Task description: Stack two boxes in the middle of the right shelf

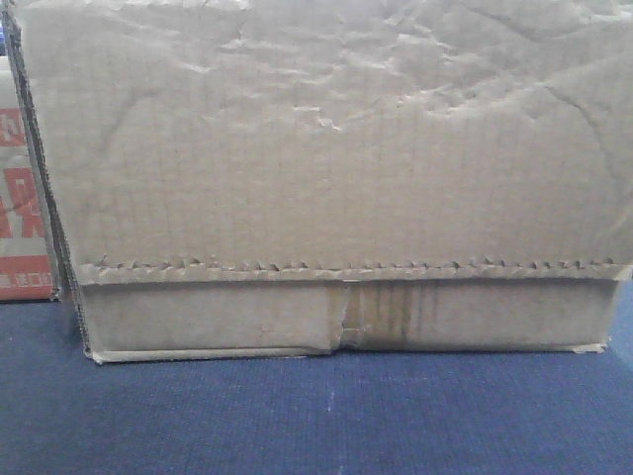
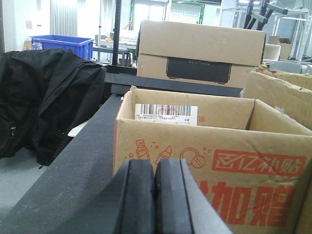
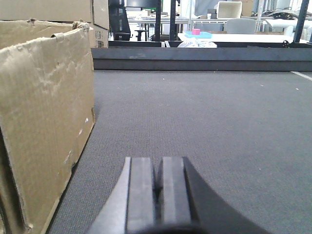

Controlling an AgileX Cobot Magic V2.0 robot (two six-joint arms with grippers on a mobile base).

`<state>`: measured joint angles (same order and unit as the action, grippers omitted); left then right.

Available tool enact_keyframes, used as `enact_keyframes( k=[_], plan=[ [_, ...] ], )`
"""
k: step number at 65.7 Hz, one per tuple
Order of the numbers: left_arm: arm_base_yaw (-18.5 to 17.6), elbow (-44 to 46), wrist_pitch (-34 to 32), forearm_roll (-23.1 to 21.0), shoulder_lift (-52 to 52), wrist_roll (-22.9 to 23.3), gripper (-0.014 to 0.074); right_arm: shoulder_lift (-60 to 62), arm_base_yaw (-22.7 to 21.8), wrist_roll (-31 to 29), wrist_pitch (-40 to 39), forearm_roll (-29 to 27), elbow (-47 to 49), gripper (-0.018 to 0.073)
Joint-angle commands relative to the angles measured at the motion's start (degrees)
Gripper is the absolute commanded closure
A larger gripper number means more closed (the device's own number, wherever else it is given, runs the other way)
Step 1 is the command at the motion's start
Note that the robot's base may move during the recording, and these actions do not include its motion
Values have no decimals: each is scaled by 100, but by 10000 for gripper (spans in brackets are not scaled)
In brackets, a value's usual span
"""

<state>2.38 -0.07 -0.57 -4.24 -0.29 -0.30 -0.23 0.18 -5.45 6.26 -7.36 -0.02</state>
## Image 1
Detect white red printed box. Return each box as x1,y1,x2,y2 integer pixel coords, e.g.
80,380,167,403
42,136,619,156
1,55,57,302

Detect large brown cardboard box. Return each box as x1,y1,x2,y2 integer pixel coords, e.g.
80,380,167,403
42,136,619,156
1,1,632,363

